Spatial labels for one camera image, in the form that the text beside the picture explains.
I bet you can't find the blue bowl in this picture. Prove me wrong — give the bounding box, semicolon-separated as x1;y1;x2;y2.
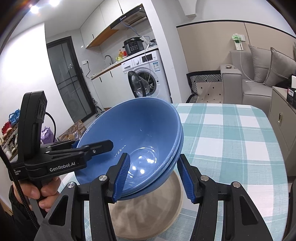
75;97;182;196
119;126;184;201

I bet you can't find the large cream plate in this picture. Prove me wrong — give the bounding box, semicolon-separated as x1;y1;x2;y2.
109;171;183;240

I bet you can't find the white kitchen counter cabinet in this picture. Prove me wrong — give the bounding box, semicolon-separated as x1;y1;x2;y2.
91;46;158;109

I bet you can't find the person's left hand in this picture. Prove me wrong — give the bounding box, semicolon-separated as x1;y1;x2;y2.
19;177;61;212

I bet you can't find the cardboard box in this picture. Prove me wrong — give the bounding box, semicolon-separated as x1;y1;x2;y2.
58;120;86;141

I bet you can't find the teal checkered tablecloth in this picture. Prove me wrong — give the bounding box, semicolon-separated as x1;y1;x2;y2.
58;102;291;241

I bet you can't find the black glass door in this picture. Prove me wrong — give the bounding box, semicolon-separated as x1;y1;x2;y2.
47;36;95;123

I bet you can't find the white washing machine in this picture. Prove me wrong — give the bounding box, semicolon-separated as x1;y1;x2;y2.
121;49;172;103

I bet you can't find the black pressure cooker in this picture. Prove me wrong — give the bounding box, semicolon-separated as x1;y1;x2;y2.
123;37;144;56

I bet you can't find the grey bedside cabinet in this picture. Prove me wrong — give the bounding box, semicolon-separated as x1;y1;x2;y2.
268;86;296;160

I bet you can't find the patterned floor cushion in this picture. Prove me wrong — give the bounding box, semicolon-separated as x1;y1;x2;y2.
186;70;224;103

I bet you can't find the range hood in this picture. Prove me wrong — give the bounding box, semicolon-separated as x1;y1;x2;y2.
110;4;147;30

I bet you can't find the grey sofa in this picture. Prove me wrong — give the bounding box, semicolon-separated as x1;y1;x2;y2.
219;41;296;105

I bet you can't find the black box on cabinet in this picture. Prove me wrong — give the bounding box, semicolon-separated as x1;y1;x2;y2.
287;75;296;108

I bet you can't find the grey cushion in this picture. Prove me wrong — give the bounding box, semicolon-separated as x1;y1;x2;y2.
248;45;271;83
264;47;296;87

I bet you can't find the white power strip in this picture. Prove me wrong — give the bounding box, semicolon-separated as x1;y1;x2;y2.
232;34;244;51

